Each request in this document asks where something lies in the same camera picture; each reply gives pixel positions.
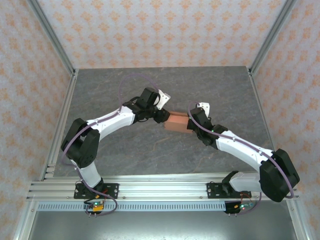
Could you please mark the orange paper box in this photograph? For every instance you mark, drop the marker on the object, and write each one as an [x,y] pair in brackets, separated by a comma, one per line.
[177,122]

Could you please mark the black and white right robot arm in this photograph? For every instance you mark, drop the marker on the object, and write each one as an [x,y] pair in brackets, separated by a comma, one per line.
[277,175]

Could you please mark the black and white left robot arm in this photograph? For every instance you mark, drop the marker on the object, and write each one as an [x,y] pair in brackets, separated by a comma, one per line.
[80,147]

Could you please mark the grey metal panel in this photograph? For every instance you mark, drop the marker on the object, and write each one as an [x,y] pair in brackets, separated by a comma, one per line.
[160,227]

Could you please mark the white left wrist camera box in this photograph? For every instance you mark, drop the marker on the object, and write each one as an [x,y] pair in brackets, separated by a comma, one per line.
[163,98]

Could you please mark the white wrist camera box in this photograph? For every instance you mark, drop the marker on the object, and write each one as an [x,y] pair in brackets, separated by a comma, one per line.
[204,106]
[163,98]

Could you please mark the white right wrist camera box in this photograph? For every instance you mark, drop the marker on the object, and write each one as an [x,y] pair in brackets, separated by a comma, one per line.
[204,106]

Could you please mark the aluminium side rail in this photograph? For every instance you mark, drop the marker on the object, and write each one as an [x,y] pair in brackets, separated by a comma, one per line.
[67,100]
[259,100]

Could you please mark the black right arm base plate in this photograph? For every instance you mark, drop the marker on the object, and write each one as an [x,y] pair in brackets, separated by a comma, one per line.
[215,191]

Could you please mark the aluminium base rail beam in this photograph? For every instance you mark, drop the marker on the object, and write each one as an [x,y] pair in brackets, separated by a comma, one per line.
[162,190]

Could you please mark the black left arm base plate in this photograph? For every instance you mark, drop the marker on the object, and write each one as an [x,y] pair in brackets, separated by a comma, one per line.
[111,190]

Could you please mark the aluminium frame post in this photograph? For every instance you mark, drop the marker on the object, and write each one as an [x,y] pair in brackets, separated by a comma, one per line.
[53,37]
[270,37]

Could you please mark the aluminium lower frame rail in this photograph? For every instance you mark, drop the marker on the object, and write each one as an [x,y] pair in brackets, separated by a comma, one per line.
[298,225]
[23,225]

